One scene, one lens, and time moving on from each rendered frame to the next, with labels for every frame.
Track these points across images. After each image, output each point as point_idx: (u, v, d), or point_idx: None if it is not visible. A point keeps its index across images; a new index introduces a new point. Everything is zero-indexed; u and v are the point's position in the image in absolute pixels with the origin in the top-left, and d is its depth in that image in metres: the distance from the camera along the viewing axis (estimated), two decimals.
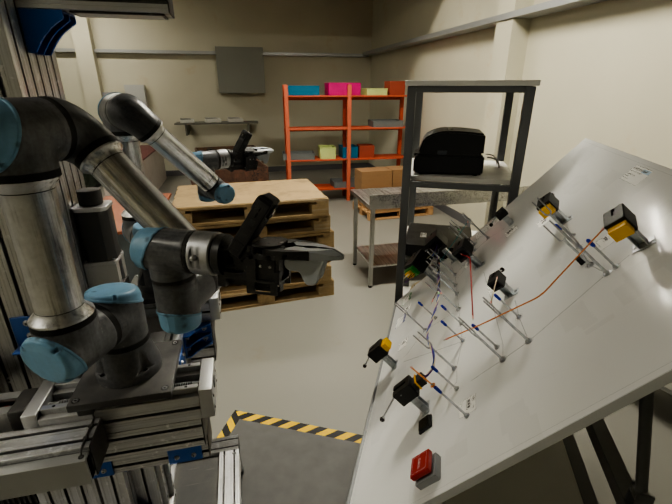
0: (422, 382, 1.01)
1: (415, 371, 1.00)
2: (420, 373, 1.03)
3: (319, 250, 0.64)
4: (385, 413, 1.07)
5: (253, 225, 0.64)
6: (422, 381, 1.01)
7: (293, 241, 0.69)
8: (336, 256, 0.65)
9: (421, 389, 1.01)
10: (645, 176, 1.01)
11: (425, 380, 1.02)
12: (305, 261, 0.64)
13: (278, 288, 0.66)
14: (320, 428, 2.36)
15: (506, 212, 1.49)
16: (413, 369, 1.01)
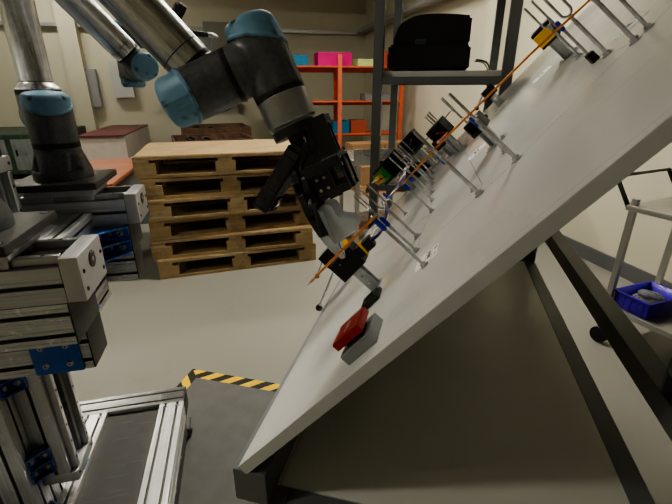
0: (369, 243, 0.72)
1: (323, 270, 0.65)
2: (367, 235, 0.74)
3: None
4: (322, 297, 0.78)
5: None
6: (369, 243, 0.72)
7: (307, 211, 0.61)
8: (340, 251, 0.65)
9: (367, 254, 0.72)
10: None
11: (373, 242, 0.72)
12: None
13: (352, 183, 0.64)
14: None
15: (495, 88, 1.20)
16: (319, 271, 0.66)
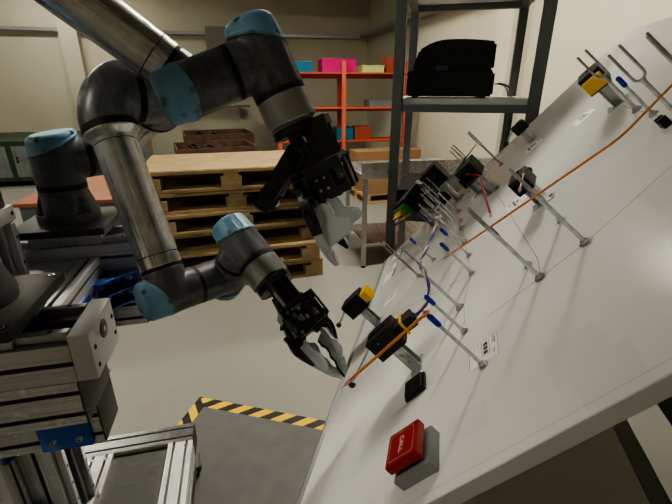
0: (411, 322, 0.65)
1: (361, 371, 0.56)
2: (408, 311, 0.67)
3: None
4: None
5: None
6: (411, 321, 0.65)
7: (304, 208, 0.60)
8: (344, 243, 0.68)
9: (409, 333, 0.65)
10: None
11: (415, 320, 0.66)
12: (336, 214, 0.68)
13: (352, 183, 0.64)
14: (298, 417, 2.00)
15: (526, 124, 1.13)
16: (355, 373, 0.56)
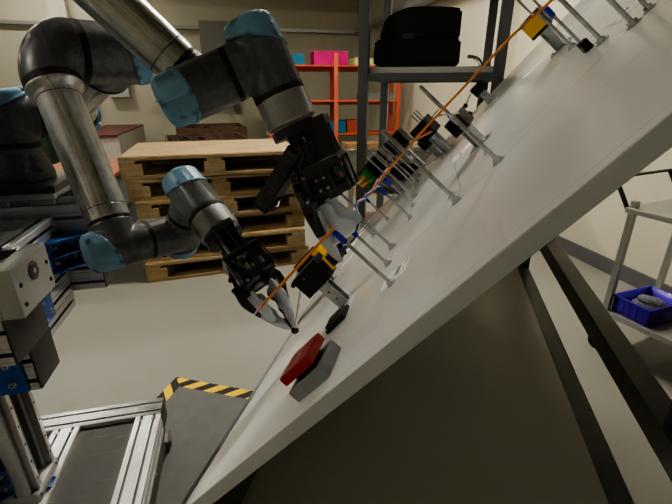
0: None
1: (273, 295, 0.55)
2: None
3: None
4: (295, 318, 0.70)
5: None
6: None
7: (306, 210, 0.61)
8: (342, 248, 0.66)
9: (333, 268, 0.64)
10: None
11: (340, 255, 0.64)
12: None
13: (352, 183, 0.64)
14: None
15: (484, 84, 1.12)
16: (267, 297, 0.55)
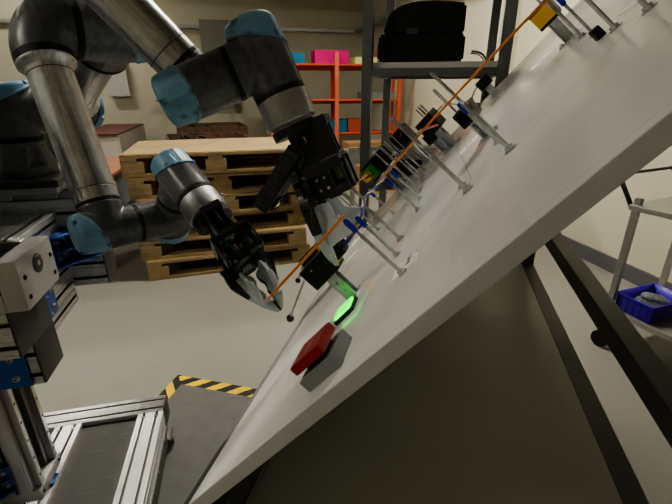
0: (338, 251, 0.63)
1: (281, 285, 0.54)
2: (337, 241, 0.65)
3: None
4: (293, 306, 0.70)
5: None
6: (338, 250, 0.63)
7: (304, 208, 0.60)
8: None
9: (337, 262, 0.64)
10: None
11: (343, 249, 0.64)
12: (336, 214, 0.68)
13: (352, 183, 0.64)
14: None
15: (490, 78, 1.12)
16: (276, 287, 0.55)
